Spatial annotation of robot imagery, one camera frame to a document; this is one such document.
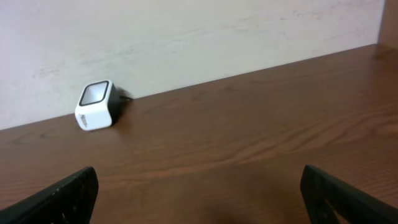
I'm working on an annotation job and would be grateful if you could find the white barcode scanner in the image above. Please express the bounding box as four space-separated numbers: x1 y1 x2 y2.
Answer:
75 80 133 131

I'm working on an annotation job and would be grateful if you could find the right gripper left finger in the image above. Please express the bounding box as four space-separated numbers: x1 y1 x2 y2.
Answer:
1 167 99 223

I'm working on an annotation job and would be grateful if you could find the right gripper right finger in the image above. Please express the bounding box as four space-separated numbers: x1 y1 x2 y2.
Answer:
300 165 397 224

